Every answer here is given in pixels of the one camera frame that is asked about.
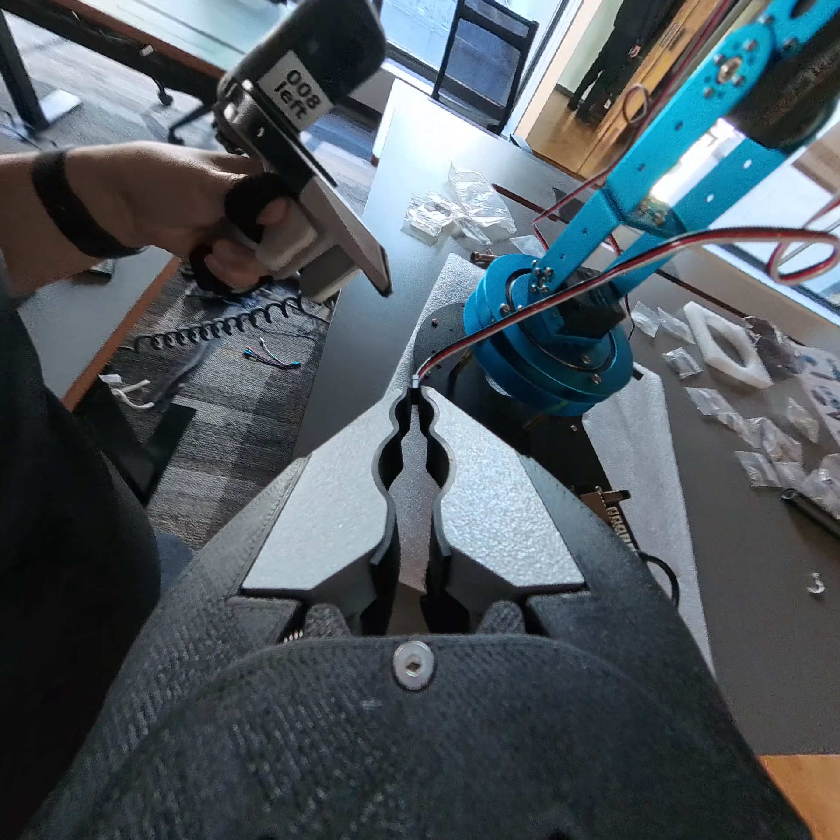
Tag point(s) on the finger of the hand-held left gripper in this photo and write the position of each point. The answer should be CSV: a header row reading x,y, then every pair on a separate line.
x,y
348,229

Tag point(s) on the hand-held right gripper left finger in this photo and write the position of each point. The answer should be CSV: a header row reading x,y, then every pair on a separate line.
x,y
315,525

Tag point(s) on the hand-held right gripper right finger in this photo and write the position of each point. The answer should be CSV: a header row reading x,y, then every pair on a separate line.
x,y
505,518

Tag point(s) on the blue toy robot arm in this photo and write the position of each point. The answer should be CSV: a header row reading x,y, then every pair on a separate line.
x,y
525,341

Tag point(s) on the printed instruction booklet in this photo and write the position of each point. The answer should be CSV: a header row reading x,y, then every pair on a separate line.
x,y
827,394

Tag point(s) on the black desk foot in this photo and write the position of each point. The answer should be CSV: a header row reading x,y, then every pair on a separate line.
x,y
151,446

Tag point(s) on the person's left hand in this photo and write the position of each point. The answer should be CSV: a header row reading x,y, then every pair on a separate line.
x,y
151,190

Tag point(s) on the large glass window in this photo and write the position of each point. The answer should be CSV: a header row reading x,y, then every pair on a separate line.
x,y
814,164
407,26

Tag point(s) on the pile of clear parts bags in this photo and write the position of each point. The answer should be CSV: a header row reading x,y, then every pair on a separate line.
x,y
479,203

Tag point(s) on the white foam pad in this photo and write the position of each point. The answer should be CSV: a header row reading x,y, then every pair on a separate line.
x,y
630,446

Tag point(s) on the person's blue jeans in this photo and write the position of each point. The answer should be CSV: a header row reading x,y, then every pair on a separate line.
x,y
174,558

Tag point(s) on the black mesh chair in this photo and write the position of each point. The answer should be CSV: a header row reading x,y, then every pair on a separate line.
x,y
485,59

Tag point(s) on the person's black clothing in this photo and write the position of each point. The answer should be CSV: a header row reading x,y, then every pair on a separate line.
x,y
59,525

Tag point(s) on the long black bar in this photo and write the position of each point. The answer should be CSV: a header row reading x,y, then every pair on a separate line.
x,y
814,508

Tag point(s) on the black crinkled plastic bag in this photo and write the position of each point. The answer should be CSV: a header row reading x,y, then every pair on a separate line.
x,y
774,348

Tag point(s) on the small white plastic clip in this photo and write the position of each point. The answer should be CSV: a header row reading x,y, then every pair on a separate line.
x,y
817,587

